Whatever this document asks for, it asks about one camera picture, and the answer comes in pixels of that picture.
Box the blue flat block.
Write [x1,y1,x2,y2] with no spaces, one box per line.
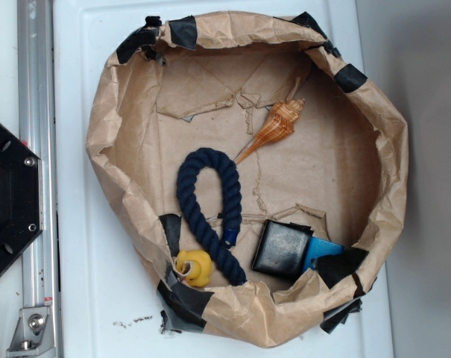
[302,236,344,273]

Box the dark blue rope loop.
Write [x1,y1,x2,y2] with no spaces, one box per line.
[175,147,247,287]

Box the aluminium extrusion rail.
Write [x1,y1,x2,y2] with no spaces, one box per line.
[17,1,63,357]

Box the black square block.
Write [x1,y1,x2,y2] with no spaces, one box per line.
[251,220,314,280]

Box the brown paper lined bin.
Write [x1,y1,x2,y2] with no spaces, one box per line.
[86,11,409,348]

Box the orange striped spiral shell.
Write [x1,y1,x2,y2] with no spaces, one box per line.
[234,98,305,164]

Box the metal corner bracket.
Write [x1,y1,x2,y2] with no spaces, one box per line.
[6,307,57,357]

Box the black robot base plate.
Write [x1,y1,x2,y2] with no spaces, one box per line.
[0,123,42,277]

